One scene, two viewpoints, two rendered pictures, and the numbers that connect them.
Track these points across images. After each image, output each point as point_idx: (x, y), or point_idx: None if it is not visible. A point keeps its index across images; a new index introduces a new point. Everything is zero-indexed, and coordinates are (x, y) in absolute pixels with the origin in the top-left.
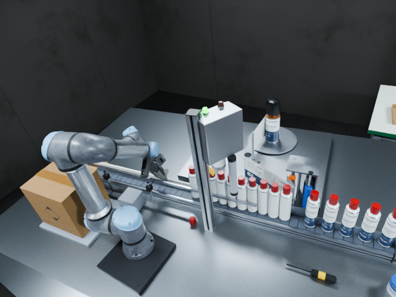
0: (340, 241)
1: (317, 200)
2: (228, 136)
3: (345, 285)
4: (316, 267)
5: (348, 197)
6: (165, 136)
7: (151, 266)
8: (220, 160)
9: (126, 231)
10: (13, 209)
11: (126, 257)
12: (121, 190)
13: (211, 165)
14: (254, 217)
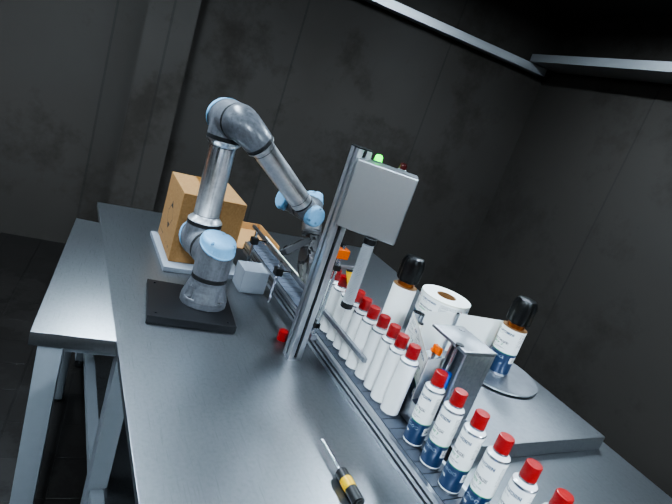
0: (426, 484)
1: (439, 389)
2: (381, 202)
3: None
4: (355, 479)
5: None
6: (367, 285)
7: (187, 316)
8: (353, 230)
9: (202, 251)
10: (151, 213)
11: (179, 295)
12: None
13: None
14: (351, 381)
